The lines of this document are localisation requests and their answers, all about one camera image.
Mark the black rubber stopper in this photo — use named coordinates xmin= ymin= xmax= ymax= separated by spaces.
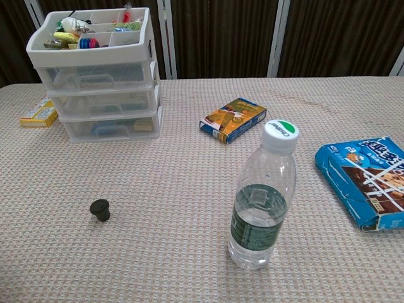
xmin=89 ymin=198 xmax=111 ymax=222

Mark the clear plastic drawer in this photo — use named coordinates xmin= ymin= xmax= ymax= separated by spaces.
xmin=59 ymin=112 xmax=159 ymax=145
xmin=47 ymin=86 xmax=158 ymax=119
xmin=33 ymin=61 xmax=153 ymax=92

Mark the orange blue snack box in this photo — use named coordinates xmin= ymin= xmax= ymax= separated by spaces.
xmin=199 ymin=97 xmax=268 ymax=145

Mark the blue cookie package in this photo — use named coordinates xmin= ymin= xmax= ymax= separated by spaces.
xmin=314 ymin=135 xmax=404 ymax=234

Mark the beige woven tablecloth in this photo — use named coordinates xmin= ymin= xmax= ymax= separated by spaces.
xmin=0 ymin=75 xmax=404 ymax=303

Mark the pale yellow block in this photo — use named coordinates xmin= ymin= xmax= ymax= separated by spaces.
xmin=134 ymin=119 xmax=154 ymax=132

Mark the clear water bottle white cap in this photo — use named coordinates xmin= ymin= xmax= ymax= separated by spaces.
xmin=227 ymin=119 xmax=300 ymax=271

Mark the blue clip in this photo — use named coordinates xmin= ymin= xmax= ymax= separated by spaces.
xmin=91 ymin=124 xmax=127 ymax=136

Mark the blue green snack packet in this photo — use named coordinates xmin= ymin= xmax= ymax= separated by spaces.
xmin=112 ymin=21 xmax=142 ymax=32

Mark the stack of coloured rings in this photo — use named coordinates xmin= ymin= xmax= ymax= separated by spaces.
xmin=78 ymin=37 xmax=101 ymax=51

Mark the yellow small carton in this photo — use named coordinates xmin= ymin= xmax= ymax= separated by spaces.
xmin=20 ymin=97 xmax=59 ymax=128

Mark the yellow wrapped packet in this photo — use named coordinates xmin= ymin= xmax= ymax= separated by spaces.
xmin=53 ymin=31 xmax=80 ymax=44

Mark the olive gold packet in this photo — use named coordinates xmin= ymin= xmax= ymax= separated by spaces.
xmin=43 ymin=39 xmax=69 ymax=50

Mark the white screen frame post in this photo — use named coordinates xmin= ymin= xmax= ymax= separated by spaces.
xmin=389 ymin=50 xmax=404 ymax=76
xmin=266 ymin=0 xmax=291 ymax=78
xmin=23 ymin=0 xmax=48 ymax=25
xmin=157 ymin=0 xmax=178 ymax=80

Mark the white plastic drawer organizer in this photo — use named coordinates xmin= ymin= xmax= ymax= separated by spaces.
xmin=26 ymin=6 xmax=164 ymax=145

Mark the black hair tie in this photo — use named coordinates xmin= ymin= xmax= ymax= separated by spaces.
xmin=69 ymin=10 xmax=94 ymax=25

